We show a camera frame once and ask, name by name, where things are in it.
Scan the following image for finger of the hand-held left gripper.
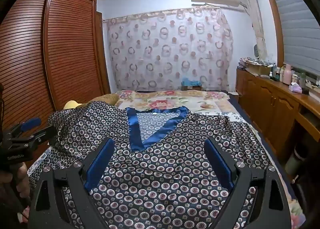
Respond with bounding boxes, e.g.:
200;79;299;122
5;117;42;140
10;125;58;149

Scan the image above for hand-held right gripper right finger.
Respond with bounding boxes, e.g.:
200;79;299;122
204;137;293;229

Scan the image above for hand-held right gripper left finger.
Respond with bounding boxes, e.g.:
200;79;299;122
27;137;116;229

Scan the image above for navy patterned pajama top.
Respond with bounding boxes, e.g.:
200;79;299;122
29;102;280;229

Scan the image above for person's left hand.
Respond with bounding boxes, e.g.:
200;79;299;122
6;162;31;201

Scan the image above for yellow cushion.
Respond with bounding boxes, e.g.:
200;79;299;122
63;100;84;110

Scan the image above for brown patterned bolster pillow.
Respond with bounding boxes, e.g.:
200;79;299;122
87;94;120;107

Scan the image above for grey waste bin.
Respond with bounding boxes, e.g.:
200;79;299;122
284;154;304;177

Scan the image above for wooden sideboard cabinet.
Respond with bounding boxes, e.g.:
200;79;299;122
235;67;320;169

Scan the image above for floral bed with quilt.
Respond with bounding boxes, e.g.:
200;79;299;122
110;90;307;227

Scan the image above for wooden louvered wardrobe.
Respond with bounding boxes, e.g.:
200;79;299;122
0;0;112;167

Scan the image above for cardboard box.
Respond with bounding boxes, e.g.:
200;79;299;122
245;63;272;77

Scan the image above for purple tissue pack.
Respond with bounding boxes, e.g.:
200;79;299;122
289;82;303;94

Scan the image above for pink thermos bottle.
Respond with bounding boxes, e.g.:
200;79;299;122
282;64;293;85

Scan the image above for sheer circle-patterned curtain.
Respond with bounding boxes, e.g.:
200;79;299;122
104;7;234;92

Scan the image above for beige gathered drape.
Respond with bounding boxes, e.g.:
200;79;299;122
240;0;268;65

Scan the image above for grey window blind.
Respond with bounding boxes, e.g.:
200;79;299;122
269;0;320;80

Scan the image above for wooden window frame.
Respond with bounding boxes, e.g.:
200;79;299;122
260;0;287;66

